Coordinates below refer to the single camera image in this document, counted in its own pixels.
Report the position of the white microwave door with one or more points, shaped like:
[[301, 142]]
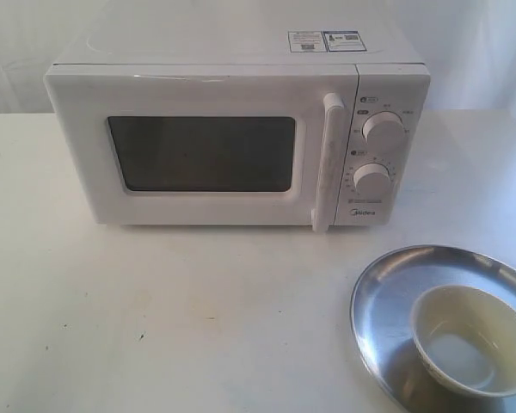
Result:
[[207, 145]]

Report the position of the round stainless steel tray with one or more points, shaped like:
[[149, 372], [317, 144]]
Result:
[[380, 312]]

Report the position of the lower white control knob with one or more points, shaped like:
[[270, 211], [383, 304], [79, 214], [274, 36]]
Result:
[[372, 180]]

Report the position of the white microwave oven body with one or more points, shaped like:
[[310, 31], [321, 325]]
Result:
[[400, 88]]

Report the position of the white sheer curtain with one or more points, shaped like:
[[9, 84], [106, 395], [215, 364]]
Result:
[[469, 47]]

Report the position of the white control knob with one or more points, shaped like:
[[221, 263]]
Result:
[[372, 180], [384, 129]]

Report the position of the upper white control knob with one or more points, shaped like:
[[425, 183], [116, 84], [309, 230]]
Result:
[[384, 129]]

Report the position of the cream ceramic bowl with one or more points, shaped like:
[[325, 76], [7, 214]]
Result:
[[466, 340]]

